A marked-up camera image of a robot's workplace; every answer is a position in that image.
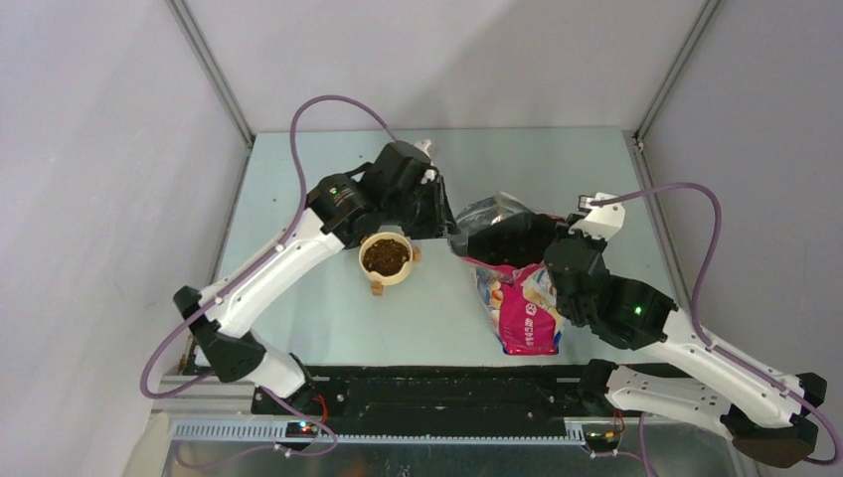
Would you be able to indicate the cream cat-shaped pet bowl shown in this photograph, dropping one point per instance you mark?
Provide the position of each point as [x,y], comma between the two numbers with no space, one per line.
[369,240]

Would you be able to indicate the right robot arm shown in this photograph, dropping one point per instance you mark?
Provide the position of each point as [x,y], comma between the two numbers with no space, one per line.
[763,413]

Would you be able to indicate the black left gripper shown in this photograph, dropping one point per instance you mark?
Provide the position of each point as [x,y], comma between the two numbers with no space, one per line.
[440,221]

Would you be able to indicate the pink blue cat food bag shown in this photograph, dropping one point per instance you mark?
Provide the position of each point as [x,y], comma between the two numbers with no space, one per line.
[503,242]

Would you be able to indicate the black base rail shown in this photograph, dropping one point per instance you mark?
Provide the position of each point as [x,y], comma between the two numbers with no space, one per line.
[421,401]

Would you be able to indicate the wooden bowl stand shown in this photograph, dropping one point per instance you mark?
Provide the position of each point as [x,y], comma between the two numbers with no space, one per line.
[378,287]

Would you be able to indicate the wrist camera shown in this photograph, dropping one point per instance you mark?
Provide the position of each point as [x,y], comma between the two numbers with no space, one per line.
[427,147]
[598,216]

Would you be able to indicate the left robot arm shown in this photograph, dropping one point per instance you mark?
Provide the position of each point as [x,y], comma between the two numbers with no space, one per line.
[401,188]

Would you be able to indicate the brown pet food kibble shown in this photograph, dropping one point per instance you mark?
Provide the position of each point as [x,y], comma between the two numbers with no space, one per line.
[385,256]

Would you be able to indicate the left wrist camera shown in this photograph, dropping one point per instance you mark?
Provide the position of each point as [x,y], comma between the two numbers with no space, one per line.
[427,147]

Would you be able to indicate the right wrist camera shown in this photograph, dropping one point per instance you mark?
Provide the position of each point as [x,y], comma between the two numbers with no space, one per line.
[598,216]

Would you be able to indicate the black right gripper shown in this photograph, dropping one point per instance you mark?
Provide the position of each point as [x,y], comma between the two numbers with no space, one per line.
[596,242]

